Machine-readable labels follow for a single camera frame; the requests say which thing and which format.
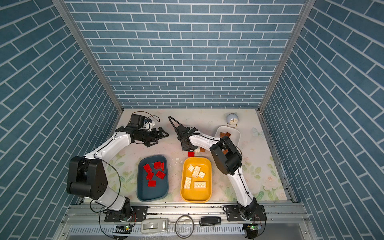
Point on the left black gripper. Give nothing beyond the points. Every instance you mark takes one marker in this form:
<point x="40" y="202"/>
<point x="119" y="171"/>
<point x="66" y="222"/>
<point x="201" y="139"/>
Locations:
<point x="155" y="137"/>

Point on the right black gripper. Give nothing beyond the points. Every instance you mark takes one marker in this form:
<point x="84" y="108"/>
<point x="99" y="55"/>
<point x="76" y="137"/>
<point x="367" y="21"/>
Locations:
<point x="184" y="148"/>

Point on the long white lego brick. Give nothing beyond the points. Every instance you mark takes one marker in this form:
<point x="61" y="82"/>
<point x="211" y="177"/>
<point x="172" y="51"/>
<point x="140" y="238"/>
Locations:
<point x="196" y="172"/>

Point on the red lego brick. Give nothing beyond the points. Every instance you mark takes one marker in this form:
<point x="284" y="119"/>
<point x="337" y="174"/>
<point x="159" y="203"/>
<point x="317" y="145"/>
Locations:
<point x="161" y="175"/>
<point x="152" y="183"/>
<point x="147" y="168"/>

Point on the long white lego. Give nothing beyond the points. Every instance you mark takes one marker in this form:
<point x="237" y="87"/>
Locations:
<point x="200" y="185"/>

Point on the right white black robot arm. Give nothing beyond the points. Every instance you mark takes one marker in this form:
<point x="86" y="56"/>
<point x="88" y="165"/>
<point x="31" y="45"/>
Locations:
<point x="228" y="159"/>

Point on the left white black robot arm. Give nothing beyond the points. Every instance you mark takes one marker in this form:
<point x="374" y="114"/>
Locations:
<point x="87" y="176"/>

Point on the yellow plastic tray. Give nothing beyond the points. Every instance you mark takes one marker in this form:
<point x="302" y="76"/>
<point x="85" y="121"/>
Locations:
<point x="197" y="195"/>

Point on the white plastic tray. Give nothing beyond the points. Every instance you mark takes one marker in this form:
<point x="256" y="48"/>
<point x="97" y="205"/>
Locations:
<point x="235" y="135"/>

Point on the small grey globe ball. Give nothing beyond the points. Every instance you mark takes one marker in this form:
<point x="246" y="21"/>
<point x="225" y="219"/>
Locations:
<point x="232" y="119"/>

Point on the dark teal plastic tray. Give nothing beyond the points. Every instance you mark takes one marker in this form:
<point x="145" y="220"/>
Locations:
<point x="145" y="193"/>

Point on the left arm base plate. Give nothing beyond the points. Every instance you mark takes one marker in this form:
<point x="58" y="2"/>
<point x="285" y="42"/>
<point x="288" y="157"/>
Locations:
<point x="131" y="214"/>

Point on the black remote on rail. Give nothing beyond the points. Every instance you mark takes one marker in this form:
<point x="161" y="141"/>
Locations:
<point x="210" y="221"/>

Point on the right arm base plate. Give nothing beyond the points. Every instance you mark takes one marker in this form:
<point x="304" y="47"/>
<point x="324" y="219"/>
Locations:
<point x="237" y="213"/>

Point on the grey box on rail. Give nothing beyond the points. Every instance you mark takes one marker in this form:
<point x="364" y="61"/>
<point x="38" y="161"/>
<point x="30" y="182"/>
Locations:
<point x="153" y="226"/>

